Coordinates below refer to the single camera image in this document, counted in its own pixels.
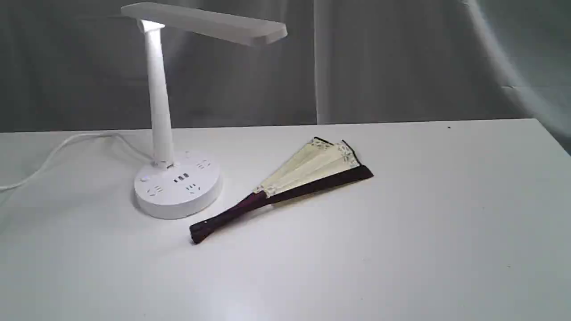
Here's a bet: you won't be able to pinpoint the white desk lamp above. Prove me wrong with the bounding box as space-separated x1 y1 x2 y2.
120 2 288 219

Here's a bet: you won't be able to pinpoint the paper folding fan purple ribs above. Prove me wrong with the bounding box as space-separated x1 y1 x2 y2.
189 136 374 245

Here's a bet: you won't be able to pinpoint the grey backdrop curtain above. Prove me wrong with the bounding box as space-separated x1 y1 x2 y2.
0 0 570 152

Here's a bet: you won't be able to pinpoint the white power cord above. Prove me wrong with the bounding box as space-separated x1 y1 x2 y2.
0 132 154 192

